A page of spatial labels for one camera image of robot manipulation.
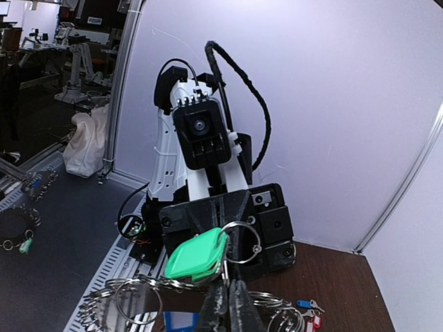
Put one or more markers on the left aluminium corner post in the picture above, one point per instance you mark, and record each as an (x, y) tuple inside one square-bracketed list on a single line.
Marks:
[(404, 185)]

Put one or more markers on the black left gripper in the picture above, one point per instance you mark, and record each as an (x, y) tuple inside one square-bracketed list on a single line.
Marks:
[(257, 222)]

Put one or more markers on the key with red tag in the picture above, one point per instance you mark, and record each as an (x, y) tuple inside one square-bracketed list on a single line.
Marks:
[(313, 320)]

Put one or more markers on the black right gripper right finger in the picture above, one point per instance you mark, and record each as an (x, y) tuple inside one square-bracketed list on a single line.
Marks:
[(243, 315)]

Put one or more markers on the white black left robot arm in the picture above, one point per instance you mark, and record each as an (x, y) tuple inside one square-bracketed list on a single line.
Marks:
[(177, 79)]

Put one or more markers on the spare keyring bundle on floor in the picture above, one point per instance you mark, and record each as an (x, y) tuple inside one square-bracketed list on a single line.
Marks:
[(35, 185)]

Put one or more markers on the white bag in background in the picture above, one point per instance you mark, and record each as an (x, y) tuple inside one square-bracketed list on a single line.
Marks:
[(84, 153)]

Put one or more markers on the aluminium front rail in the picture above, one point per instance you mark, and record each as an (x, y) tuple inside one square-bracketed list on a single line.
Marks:
[(116, 264)]

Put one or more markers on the key with blue tag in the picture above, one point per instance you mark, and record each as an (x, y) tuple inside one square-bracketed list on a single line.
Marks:
[(309, 304)]

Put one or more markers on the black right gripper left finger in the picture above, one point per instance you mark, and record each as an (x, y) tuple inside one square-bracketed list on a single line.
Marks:
[(214, 314)]

